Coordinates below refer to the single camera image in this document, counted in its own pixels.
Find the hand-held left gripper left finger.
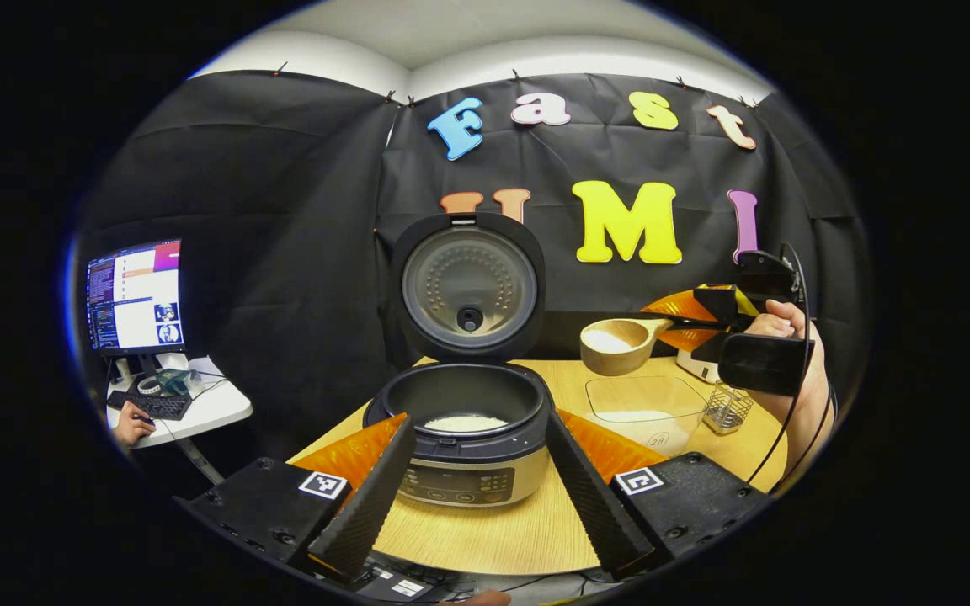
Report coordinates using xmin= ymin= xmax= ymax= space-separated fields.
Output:
xmin=173 ymin=412 xmax=417 ymax=583

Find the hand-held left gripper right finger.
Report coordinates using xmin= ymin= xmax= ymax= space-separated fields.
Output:
xmin=546 ymin=408 xmax=776 ymax=582

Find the wooden spoon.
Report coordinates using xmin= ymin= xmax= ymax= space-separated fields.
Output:
xmin=579 ymin=316 xmax=730 ymax=377

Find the metal wire chopstick holder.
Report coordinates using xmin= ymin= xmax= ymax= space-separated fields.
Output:
xmin=701 ymin=383 xmax=754 ymax=436

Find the white rice heap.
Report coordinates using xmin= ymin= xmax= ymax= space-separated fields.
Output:
xmin=424 ymin=412 xmax=509 ymax=434

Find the silver black rice cooker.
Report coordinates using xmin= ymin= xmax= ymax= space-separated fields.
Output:
xmin=363 ymin=212 xmax=555 ymax=508

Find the white toaster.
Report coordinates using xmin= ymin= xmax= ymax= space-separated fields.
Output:
xmin=674 ymin=349 xmax=726 ymax=385

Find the clear plastic container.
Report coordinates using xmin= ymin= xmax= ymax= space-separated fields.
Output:
xmin=584 ymin=375 xmax=713 ymax=455

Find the white side table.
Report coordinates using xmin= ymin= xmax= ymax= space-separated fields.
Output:
xmin=106 ymin=353 xmax=254 ymax=451

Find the black keyboard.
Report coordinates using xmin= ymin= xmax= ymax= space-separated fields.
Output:
xmin=108 ymin=390 xmax=193 ymax=422

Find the black backdrop cloth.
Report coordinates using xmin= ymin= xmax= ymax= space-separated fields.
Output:
xmin=72 ymin=70 xmax=869 ymax=472

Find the computer monitor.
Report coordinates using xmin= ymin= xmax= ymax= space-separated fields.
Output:
xmin=85 ymin=240 xmax=185 ymax=354

